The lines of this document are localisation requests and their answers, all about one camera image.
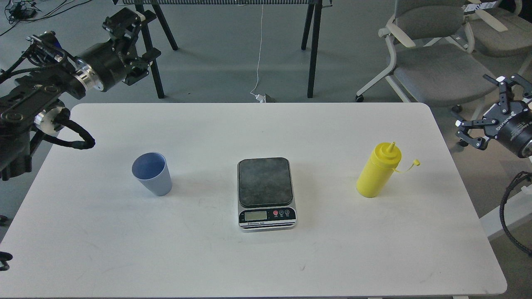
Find yellow squeeze bottle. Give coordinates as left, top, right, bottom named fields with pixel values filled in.
left=356, top=142, right=421, bottom=198

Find white hanging cable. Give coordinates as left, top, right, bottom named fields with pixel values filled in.
left=250, top=4, right=264, bottom=98

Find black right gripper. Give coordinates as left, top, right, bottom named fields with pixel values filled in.
left=452, top=74, right=532, bottom=159

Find black cables on floor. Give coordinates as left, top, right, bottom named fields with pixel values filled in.
left=4, top=0, right=94, bottom=25

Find black digital kitchen scale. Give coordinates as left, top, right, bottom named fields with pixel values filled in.
left=237, top=157, right=298, bottom=232

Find black leg background table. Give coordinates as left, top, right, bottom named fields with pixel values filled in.
left=122, top=0, right=326, bottom=98

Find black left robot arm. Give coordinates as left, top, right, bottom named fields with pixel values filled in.
left=0, top=8, right=161, bottom=181

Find grey office chair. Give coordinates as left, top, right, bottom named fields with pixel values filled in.
left=355, top=0, right=496, bottom=114
left=463, top=0, right=532, bottom=75

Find white power adapter on floor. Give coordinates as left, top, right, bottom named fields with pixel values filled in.
left=255, top=93, right=275, bottom=103

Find light blue ribbed cup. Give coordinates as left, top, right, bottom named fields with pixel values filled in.
left=131, top=152, right=172, bottom=196

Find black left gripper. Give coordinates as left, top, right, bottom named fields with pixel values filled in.
left=75, top=7, right=161, bottom=92

